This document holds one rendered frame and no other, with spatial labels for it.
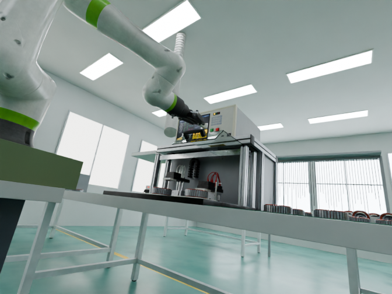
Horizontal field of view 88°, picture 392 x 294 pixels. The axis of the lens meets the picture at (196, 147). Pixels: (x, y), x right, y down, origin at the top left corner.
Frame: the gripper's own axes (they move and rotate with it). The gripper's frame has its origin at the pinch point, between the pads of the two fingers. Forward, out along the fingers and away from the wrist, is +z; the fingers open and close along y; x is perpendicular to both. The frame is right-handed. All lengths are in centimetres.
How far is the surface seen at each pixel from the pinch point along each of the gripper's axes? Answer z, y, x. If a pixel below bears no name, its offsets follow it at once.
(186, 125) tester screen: 9.6, -20.7, 6.7
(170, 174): 1.5, -20.6, -27.6
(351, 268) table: 111, 57, -71
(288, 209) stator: 7, 42, -41
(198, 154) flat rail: 6.3, -5.6, -15.2
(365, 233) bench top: -29, 65, -45
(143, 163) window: 317, -468, 74
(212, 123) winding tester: 9.7, -0.5, 4.9
